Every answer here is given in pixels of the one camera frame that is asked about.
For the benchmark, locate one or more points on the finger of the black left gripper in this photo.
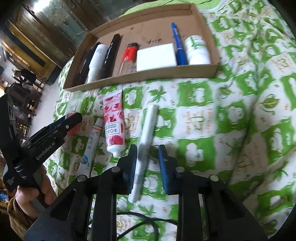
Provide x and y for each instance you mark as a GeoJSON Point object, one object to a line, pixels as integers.
{"type": "Point", "coordinates": [64, 124]}

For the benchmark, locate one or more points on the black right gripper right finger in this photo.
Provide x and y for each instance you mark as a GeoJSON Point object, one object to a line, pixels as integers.
{"type": "Point", "coordinates": [170, 178]}

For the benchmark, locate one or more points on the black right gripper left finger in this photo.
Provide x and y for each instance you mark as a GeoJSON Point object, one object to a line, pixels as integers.
{"type": "Point", "coordinates": [127, 167]}

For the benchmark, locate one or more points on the white silver marker pen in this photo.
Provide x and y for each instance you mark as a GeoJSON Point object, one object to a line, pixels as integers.
{"type": "Point", "coordinates": [143, 148]}

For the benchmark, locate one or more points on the white orange-banded ointment tube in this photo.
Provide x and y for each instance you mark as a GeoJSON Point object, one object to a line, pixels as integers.
{"type": "Point", "coordinates": [85, 165]}

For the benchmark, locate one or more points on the black clear pen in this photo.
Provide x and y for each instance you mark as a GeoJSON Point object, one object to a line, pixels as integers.
{"type": "Point", "coordinates": [81, 77]}

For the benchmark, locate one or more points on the pink rose cream tube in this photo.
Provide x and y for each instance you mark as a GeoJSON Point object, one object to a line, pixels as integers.
{"type": "Point", "coordinates": [114, 123]}

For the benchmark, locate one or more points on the black marker blue ends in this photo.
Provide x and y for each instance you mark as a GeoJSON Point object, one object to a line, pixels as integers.
{"type": "Point", "coordinates": [110, 57]}

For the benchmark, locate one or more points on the red lighter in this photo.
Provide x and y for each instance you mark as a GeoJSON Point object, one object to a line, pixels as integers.
{"type": "Point", "coordinates": [128, 60]}

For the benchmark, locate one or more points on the blue pen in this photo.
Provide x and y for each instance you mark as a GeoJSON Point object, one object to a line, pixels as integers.
{"type": "Point", "coordinates": [181, 56]}

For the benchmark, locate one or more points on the white rectangular box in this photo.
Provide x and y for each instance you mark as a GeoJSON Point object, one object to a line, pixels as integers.
{"type": "Point", "coordinates": [160, 56]}

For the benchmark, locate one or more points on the small white green bottle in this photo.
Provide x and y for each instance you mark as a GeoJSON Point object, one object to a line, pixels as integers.
{"type": "Point", "coordinates": [196, 51]}

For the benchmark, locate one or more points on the person left hand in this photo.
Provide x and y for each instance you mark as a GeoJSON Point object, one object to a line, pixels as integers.
{"type": "Point", "coordinates": [24, 195]}

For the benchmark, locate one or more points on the person in background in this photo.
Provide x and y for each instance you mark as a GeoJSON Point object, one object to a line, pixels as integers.
{"type": "Point", "coordinates": [25, 76]}

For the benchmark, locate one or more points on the green white patterned bedspread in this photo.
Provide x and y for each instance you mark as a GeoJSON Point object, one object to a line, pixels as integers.
{"type": "Point", "coordinates": [239, 126]}

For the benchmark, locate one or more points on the dark wooden glass cabinet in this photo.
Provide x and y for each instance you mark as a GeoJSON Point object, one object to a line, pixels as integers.
{"type": "Point", "coordinates": [43, 35]}

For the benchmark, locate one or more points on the brown cardboard tray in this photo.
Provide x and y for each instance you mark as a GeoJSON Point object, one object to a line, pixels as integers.
{"type": "Point", "coordinates": [149, 27]}

